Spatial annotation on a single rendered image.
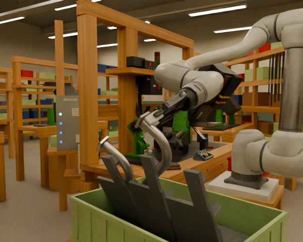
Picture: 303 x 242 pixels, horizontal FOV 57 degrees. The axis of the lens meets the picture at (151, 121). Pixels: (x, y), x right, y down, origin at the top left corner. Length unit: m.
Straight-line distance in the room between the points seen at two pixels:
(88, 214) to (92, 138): 0.93
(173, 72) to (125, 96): 1.04
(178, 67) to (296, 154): 0.63
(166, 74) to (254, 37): 0.47
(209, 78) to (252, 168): 0.57
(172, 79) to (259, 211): 0.57
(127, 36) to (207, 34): 9.73
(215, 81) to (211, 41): 10.62
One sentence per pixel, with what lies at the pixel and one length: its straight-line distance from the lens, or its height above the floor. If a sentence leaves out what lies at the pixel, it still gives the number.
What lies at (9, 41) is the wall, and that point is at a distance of 13.25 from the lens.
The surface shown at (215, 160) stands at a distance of 2.07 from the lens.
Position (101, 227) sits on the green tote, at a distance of 0.97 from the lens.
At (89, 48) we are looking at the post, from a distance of 1.89.
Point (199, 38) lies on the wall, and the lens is 11.89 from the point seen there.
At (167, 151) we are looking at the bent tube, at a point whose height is 1.16.
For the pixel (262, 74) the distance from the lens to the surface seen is 5.20.
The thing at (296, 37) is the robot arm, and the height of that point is 1.58.
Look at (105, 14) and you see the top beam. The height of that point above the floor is 1.88.
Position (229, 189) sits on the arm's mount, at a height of 0.88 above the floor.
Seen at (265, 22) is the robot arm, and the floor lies 1.67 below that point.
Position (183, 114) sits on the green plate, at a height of 1.20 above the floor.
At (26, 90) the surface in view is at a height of 1.60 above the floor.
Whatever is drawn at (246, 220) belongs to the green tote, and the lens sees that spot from 1.08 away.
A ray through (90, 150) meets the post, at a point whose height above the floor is 0.98.
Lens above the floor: 1.31
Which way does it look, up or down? 4 degrees down
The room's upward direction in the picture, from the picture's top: straight up
